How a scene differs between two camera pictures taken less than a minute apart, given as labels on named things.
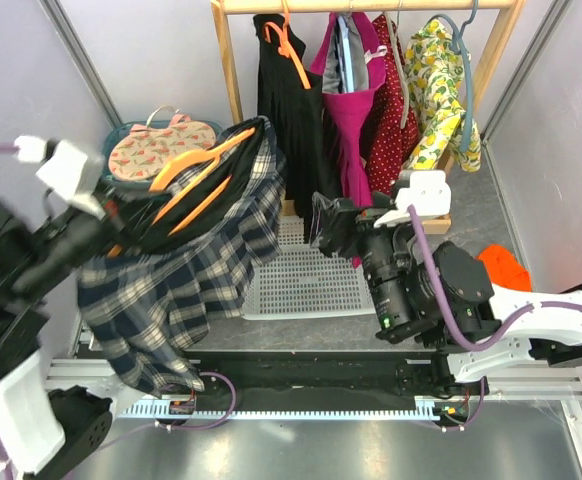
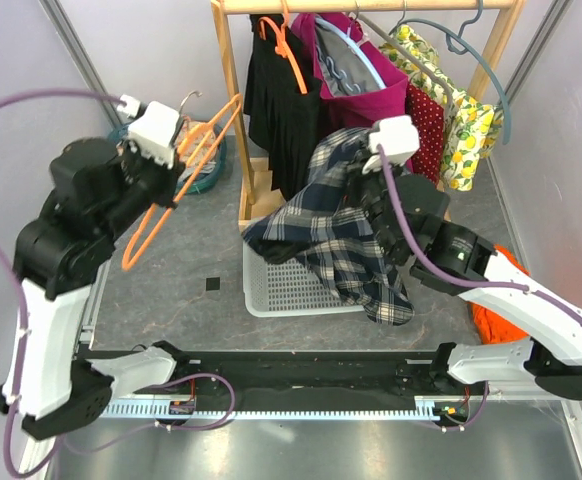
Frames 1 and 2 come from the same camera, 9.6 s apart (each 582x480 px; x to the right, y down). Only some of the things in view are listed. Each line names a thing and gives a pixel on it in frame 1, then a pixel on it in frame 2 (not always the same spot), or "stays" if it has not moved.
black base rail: (307, 378) stays
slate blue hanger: (458, 36) → (457, 44)
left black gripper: (126, 213) → (170, 175)
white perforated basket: (301, 280) stays
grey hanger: (398, 57) → (410, 52)
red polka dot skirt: (390, 129) → (427, 113)
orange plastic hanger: (213, 154) → (161, 207)
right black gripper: (340, 215) → (357, 175)
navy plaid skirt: (154, 297) → (330, 229)
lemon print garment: (434, 65) → (471, 129)
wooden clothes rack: (511, 10) stays
